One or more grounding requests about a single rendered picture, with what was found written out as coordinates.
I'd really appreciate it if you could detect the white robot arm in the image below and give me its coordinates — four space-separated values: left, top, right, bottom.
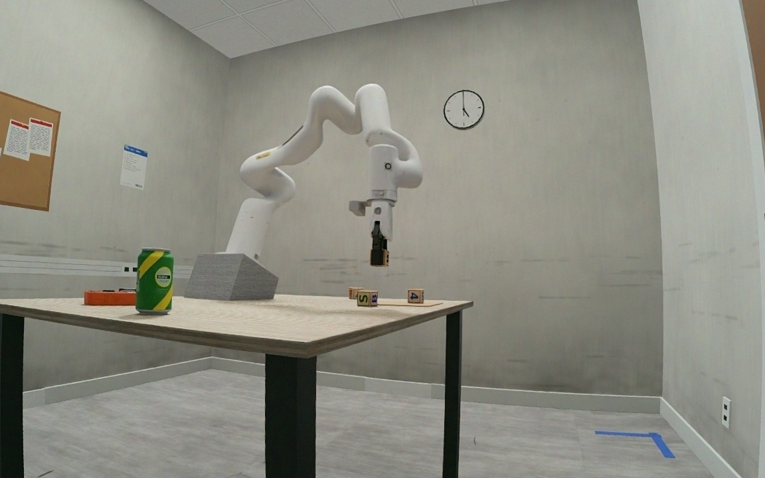
216 84 423 268

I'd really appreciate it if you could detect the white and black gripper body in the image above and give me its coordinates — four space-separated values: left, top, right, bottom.
369 201 395 242

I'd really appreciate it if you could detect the green and yellow soda can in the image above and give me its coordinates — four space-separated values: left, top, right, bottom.
135 248 174 315

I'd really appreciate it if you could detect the orange digital multimeter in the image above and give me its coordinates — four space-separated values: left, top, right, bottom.
84 290 136 305

